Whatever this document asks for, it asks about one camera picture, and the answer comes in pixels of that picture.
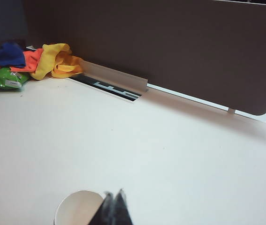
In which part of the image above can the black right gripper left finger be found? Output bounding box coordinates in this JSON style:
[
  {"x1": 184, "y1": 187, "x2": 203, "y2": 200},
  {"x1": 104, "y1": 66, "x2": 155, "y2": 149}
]
[{"x1": 89, "y1": 191, "x2": 114, "y2": 225}]

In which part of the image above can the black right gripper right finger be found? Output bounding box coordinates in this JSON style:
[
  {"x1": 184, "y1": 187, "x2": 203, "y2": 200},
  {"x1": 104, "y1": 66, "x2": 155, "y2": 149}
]
[{"x1": 112, "y1": 188, "x2": 133, "y2": 225}]

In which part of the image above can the white logo paper cup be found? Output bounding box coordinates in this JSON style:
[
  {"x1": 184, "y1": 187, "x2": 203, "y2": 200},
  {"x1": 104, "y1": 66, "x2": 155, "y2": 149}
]
[{"x1": 54, "y1": 189, "x2": 106, "y2": 225}]

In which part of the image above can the yellow cloth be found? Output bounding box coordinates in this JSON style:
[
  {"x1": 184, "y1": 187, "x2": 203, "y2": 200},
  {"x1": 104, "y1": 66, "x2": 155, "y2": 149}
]
[{"x1": 30, "y1": 43, "x2": 84, "y2": 81}]

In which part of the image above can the green snack packet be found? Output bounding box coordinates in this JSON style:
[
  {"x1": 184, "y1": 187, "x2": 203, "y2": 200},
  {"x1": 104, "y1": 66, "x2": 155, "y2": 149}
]
[{"x1": 0, "y1": 67, "x2": 30, "y2": 91}]

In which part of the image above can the orange cloth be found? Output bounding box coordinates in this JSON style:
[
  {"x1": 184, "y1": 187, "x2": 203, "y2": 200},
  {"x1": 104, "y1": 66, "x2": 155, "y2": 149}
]
[{"x1": 0, "y1": 48, "x2": 44, "y2": 80}]

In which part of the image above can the wide grey-brown desk partition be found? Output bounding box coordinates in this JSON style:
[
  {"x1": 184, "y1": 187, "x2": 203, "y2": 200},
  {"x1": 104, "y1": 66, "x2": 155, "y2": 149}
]
[{"x1": 24, "y1": 0, "x2": 266, "y2": 116}]

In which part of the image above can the blue cloth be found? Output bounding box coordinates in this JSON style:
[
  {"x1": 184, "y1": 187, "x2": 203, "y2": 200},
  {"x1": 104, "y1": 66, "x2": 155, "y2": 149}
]
[{"x1": 0, "y1": 42, "x2": 27, "y2": 69}]

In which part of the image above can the black desk cable slot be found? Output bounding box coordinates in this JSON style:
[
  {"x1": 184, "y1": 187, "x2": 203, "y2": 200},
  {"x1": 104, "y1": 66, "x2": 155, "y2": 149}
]
[{"x1": 68, "y1": 75, "x2": 143, "y2": 104}]

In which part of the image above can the white cable tray lid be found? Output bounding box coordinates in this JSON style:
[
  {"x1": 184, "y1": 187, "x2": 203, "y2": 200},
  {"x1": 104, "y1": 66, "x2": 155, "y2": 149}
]
[{"x1": 79, "y1": 60, "x2": 149, "y2": 91}]

